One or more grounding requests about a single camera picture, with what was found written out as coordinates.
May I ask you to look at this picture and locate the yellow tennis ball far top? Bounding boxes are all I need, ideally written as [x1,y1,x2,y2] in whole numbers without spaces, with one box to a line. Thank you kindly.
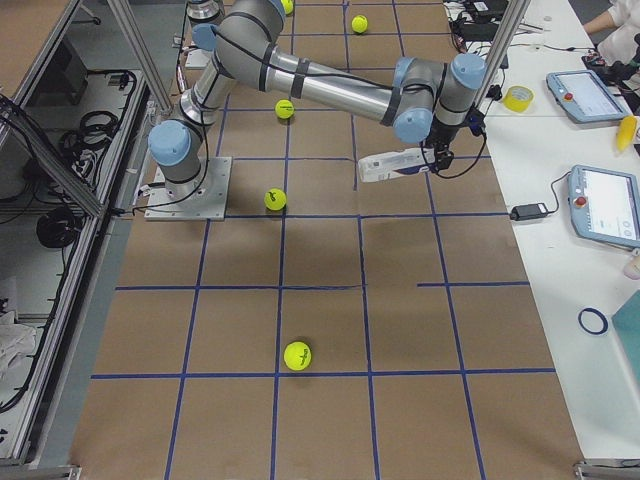
[351,14,368,34]

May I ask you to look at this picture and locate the yellow banana toy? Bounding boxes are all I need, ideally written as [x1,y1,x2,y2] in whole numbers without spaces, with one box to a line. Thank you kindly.
[615,115,638,152]

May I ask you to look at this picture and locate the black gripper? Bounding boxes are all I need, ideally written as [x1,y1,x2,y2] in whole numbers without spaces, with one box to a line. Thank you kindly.
[420,119,486,173]

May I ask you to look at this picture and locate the teach pendant tablet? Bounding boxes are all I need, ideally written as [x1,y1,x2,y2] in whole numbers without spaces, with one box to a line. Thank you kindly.
[546,70,628,124]
[568,165,639,249]

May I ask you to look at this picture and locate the black power adapter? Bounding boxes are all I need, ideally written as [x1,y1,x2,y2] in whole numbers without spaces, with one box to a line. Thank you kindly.
[509,203,549,221]

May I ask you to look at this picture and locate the yellow tennis ball near base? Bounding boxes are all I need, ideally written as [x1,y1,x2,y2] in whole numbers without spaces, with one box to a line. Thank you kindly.
[264,188,287,211]

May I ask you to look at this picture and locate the aluminium frame post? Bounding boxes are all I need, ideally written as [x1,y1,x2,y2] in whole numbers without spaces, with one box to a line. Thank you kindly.
[472,0,530,109]

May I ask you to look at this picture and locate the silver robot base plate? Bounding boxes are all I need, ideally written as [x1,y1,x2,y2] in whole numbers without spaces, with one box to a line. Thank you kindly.
[144,154,232,221]

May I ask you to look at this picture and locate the yellow tennis ball front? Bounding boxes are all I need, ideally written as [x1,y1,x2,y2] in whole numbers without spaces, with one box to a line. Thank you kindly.
[283,341,312,371]

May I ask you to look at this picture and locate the yellow tennis ball top edge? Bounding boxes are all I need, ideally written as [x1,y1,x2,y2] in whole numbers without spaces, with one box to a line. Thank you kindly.
[281,0,294,16]

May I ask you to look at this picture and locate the yellow tennis ball upper middle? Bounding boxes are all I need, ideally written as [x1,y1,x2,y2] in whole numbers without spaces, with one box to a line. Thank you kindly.
[274,99,295,120]

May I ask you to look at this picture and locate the lower teach pendant tablet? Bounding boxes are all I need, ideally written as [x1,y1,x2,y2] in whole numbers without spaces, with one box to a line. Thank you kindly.
[568,165,639,249]

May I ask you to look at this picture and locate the yellow tape roll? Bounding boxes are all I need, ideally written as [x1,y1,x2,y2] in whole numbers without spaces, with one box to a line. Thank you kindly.
[503,85,534,113]

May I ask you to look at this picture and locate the blue tape ring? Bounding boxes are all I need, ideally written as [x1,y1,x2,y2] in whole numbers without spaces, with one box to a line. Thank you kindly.
[577,307,609,336]

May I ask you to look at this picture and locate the teal box corner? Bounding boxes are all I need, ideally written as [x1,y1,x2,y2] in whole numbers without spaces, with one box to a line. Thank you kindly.
[612,290,640,377]

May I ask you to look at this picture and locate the clear tennis ball can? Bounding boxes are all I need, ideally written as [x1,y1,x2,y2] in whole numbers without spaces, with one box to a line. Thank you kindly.
[357,147,435,183]

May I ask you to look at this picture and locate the upper teach pendant tablet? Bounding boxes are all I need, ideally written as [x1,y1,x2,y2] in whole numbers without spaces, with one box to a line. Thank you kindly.
[546,70,628,124]

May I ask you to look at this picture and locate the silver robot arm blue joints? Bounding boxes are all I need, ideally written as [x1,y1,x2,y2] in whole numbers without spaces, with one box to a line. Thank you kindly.
[148,1,486,185]

